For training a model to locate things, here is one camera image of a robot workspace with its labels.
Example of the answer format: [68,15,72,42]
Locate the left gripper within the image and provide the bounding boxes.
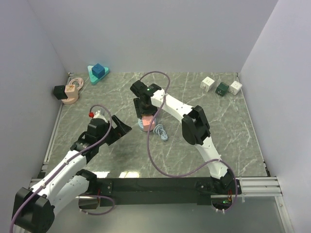
[97,115,131,146]

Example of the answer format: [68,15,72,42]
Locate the light blue round socket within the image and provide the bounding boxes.
[138,119,157,132]

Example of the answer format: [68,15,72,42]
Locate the teal triangular power strip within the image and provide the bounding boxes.
[87,63,110,85]

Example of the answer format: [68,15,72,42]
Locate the pink round socket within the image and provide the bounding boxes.
[61,97,79,105]

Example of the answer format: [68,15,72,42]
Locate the blue cube plug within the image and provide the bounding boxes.
[91,64,105,78]

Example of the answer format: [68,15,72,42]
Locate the beige pink cube plug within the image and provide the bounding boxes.
[65,84,78,99]

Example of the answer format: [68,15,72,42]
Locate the black cube plug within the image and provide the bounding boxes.
[53,85,68,100]

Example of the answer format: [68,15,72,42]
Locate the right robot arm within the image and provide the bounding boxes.
[130,80,239,194]

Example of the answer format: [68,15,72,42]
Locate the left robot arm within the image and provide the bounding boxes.
[9,113,132,233]

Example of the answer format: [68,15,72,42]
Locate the white cube plug left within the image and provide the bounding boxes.
[200,76,215,92]

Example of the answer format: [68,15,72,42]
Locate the white cube plug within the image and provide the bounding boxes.
[228,81,242,95]
[200,76,215,92]

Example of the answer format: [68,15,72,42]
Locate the dark green cube plug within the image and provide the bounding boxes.
[215,82,229,97]

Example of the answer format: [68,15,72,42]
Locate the white cube plug right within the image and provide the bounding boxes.
[228,81,242,95]

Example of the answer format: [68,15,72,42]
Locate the black base bar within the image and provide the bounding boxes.
[98,177,242,205]

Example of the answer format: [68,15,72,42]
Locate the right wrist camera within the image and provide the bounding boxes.
[143,83,162,97]

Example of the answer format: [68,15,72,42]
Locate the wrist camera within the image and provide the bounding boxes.
[88,110,108,122]
[143,83,162,97]

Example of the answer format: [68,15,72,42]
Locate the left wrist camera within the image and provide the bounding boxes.
[88,110,108,122]

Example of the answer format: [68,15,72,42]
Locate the light blue coiled cable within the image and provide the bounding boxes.
[153,123,169,142]

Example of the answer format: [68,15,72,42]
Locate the pink coiled cable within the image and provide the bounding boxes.
[66,77,85,93]

